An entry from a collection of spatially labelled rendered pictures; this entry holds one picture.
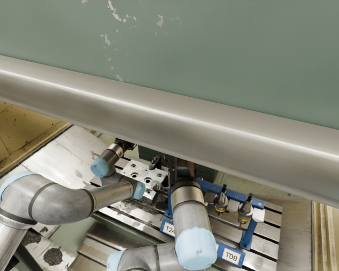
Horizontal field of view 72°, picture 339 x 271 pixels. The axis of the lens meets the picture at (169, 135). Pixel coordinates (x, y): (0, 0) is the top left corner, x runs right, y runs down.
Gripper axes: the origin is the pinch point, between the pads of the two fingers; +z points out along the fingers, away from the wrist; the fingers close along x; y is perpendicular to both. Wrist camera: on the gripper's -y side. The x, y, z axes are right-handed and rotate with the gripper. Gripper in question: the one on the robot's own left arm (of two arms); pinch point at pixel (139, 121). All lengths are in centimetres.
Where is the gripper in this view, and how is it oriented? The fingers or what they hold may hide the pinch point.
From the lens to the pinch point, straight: 122.2
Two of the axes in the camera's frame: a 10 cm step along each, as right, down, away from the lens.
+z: 4.3, -5.8, 6.9
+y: 0.1, 7.7, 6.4
